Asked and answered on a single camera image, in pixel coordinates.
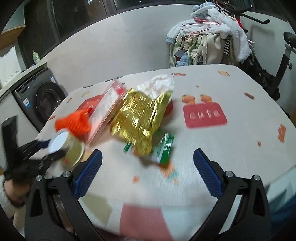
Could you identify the pile of clothes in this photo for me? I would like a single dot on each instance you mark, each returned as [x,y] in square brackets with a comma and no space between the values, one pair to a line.
[208,41]

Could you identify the wooden cabinet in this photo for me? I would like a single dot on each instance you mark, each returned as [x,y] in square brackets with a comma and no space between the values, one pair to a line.
[11,37]

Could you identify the white slatted crate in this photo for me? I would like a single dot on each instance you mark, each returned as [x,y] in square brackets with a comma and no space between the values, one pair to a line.
[9,69]

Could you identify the green can with white lid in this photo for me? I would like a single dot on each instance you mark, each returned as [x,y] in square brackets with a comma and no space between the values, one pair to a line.
[69,148]

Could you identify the green soap bottle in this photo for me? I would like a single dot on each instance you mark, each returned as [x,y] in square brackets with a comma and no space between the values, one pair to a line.
[35,56]

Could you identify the white paper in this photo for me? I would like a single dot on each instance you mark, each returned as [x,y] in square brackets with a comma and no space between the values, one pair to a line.
[157,84]

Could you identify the dark glass door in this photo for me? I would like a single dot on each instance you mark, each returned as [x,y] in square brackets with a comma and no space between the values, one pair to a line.
[69,23]

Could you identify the clear plastic box red label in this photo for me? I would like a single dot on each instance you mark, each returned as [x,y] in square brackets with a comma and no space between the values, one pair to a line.
[106,104]

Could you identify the gold foil bag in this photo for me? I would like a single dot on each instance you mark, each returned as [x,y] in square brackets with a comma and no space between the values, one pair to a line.
[138,115]

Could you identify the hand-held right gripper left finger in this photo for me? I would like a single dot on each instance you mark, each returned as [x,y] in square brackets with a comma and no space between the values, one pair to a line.
[90,171]

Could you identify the green snack wrapper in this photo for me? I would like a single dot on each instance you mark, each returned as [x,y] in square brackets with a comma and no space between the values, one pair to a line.
[164,148]

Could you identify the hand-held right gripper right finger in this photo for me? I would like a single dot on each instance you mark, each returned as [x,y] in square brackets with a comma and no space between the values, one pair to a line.
[207,172]

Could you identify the printed tablecloth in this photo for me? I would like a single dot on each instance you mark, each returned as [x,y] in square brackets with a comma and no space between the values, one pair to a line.
[231,143]

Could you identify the white countertop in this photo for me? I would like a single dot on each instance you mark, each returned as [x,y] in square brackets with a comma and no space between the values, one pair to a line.
[20,76]

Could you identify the dark grey washing machine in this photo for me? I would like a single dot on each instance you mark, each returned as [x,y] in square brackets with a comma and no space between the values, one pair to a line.
[46,99]

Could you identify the person's left forearm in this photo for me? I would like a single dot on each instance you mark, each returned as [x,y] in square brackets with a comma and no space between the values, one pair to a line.
[9,197]

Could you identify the orange knit mesh sleeve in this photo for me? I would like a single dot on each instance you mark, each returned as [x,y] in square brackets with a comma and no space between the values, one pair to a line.
[74,122]

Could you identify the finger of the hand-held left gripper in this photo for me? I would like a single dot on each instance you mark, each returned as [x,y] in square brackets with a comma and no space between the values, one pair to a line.
[49,158]
[34,146]

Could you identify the black exercise bike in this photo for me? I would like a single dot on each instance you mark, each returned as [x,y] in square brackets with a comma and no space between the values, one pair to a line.
[270,74]

